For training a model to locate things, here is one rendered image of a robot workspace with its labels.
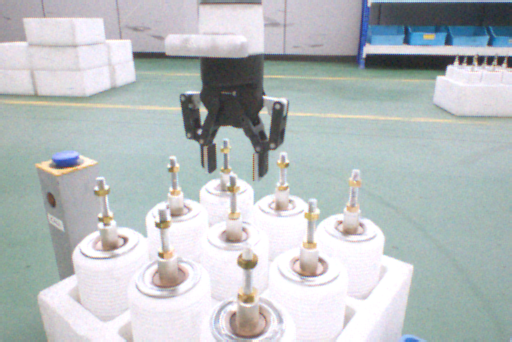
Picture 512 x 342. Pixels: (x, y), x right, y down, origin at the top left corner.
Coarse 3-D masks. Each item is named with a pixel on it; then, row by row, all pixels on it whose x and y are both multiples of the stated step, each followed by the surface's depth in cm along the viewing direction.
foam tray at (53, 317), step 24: (384, 264) 60; (408, 264) 60; (48, 288) 54; (72, 288) 55; (384, 288) 55; (408, 288) 60; (48, 312) 52; (72, 312) 50; (360, 312) 50; (384, 312) 51; (48, 336) 56; (72, 336) 49; (96, 336) 46; (120, 336) 48; (360, 336) 46; (384, 336) 54
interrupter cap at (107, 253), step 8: (96, 232) 54; (120, 232) 54; (128, 232) 54; (88, 240) 52; (96, 240) 53; (120, 240) 53; (128, 240) 52; (136, 240) 52; (80, 248) 50; (88, 248) 50; (96, 248) 51; (104, 248) 51; (112, 248) 51; (120, 248) 50; (128, 248) 50; (88, 256) 49; (96, 256) 49; (104, 256) 49; (112, 256) 49
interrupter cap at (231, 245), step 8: (224, 224) 56; (248, 224) 56; (208, 232) 54; (216, 232) 54; (224, 232) 55; (248, 232) 54; (256, 232) 54; (208, 240) 52; (216, 240) 52; (224, 240) 53; (232, 240) 53; (240, 240) 53; (248, 240) 52; (256, 240) 52; (224, 248) 51; (232, 248) 50; (240, 248) 51
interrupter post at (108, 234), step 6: (114, 222) 51; (102, 228) 50; (108, 228) 50; (114, 228) 51; (102, 234) 50; (108, 234) 51; (114, 234) 51; (102, 240) 51; (108, 240) 51; (114, 240) 51; (102, 246) 51; (108, 246) 51
